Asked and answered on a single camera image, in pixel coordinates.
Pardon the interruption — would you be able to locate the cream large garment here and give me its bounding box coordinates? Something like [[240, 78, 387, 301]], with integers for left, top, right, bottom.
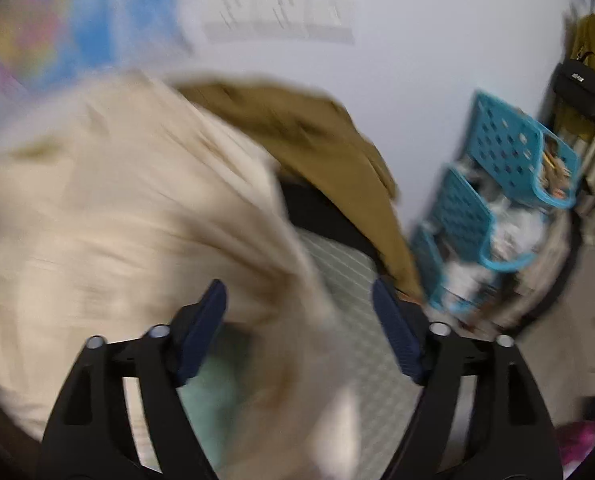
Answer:
[[0, 75, 359, 479]]

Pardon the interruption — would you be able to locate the patterned bed sheet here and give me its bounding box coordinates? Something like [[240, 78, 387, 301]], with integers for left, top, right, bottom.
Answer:
[[127, 226, 479, 480]]

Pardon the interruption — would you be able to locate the bottom teal plastic basket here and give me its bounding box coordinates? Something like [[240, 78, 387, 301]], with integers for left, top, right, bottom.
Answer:
[[411, 224, 500, 321]]

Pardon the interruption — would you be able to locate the teal plastic basket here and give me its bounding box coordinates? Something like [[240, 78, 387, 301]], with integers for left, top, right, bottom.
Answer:
[[411, 224, 500, 321], [465, 91, 579, 209], [429, 166, 547, 273]]

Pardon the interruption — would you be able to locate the middle teal plastic basket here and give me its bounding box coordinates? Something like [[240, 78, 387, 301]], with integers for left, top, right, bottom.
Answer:
[[429, 166, 547, 273]]

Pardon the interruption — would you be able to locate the top teal plastic basket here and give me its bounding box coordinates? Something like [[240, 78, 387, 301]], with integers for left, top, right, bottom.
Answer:
[[465, 91, 579, 209]]

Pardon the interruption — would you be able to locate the black hanging handbag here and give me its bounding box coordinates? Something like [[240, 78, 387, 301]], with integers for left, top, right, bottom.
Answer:
[[553, 51, 595, 124]]

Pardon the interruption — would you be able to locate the olive brown jacket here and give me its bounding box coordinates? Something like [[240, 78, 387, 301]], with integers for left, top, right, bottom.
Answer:
[[177, 80, 425, 304]]

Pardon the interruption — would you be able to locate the colourful wall map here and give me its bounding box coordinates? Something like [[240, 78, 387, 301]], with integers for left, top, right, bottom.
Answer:
[[0, 0, 188, 123]]

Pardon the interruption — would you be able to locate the white wall paper sheet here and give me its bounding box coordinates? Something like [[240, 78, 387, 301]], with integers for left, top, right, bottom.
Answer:
[[198, 0, 357, 44]]

